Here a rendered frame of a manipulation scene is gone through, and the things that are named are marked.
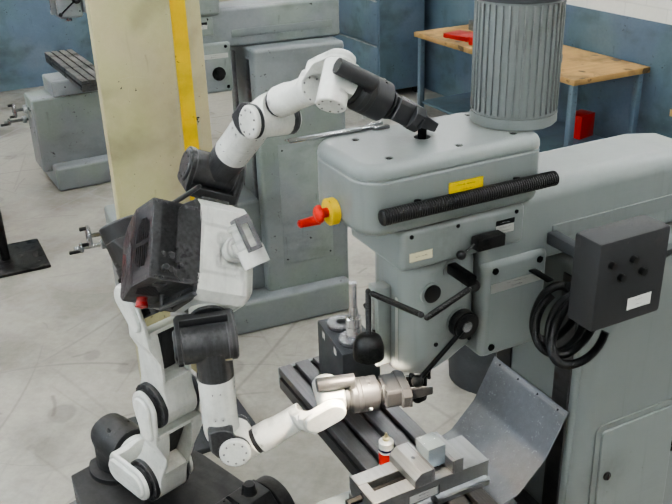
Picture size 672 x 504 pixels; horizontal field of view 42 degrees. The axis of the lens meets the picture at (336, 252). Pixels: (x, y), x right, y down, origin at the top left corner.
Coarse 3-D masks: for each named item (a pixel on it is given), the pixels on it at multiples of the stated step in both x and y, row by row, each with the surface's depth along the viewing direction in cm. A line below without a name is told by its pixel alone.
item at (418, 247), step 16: (496, 208) 195; (512, 208) 196; (432, 224) 188; (448, 224) 189; (464, 224) 191; (480, 224) 193; (496, 224) 195; (512, 224) 198; (368, 240) 198; (384, 240) 191; (400, 240) 185; (416, 240) 186; (432, 240) 188; (448, 240) 191; (464, 240) 193; (512, 240) 200; (384, 256) 193; (400, 256) 187; (416, 256) 188; (432, 256) 190; (448, 256) 192
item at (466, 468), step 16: (448, 448) 222; (464, 448) 229; (384, 464) 223; (448, 464) 220; (464, 464) 223; (480, 464) 223; (352, 480) 219; (368, 480) 218; (384, 480) 220; (400, 480) 219; (432, 480) 217; (448, 480) 220; (464, 480) 223; (480, 480) 225; (352, 496) 221; (368, 496) 213; (384, 496) 212; (400, 496) 213; (416, 496) 216; (432, 496) 220; (448, 496) 220
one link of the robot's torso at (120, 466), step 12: (132, 444) 280; (120, 456) 275; (132, 456) 281; (120, 468) 274; (132, 468) 270; (192, 468) 280; (120, 480) 277; (132, 480) 270; (144, 480) 268; (132, 492) 273; (144, 492) 269
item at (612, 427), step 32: (544, 320) 228; (640, 320) 222; (512, 352) 245; (608, 352) 221; (640, 352) 227; (544, 384) 234; (576, 384) 223; (608, 384) 225; (640, 384) 231; (576, 416) 227; (608, 416) 230; (640, 416) 235; (576, 448) 231; (608, 448) 233; (640, 448) 240; (544, 480) 243; (576, 480) 235; (608, 480) 238; (640, 480) 245
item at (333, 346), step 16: (320, 320) 268; (336, 320) 266; (320, 336) 268; (336, 336) 259; (320, 352) 271; (336, 352) 255; (352, 352) 251; (320, 368) 275; (336, 368) 258; (352, 368) 253; (368, 368) 255
